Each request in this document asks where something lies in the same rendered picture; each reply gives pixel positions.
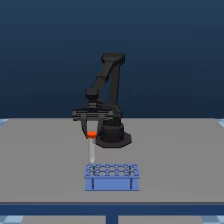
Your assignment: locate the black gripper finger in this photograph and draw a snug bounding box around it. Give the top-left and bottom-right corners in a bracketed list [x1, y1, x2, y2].
[95, 118, 105, 142]
[79, 119, 89, 139]

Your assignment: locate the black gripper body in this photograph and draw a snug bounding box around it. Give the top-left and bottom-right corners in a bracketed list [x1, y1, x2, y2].
[71, 108, 115, 122]

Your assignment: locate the clear tube with orange cap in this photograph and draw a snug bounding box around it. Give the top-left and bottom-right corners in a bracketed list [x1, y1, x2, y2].
[86, 131, 98, 164]

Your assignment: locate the blue tube rack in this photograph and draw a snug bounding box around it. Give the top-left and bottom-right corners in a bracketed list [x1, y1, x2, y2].
[83, 163, 141, 192]

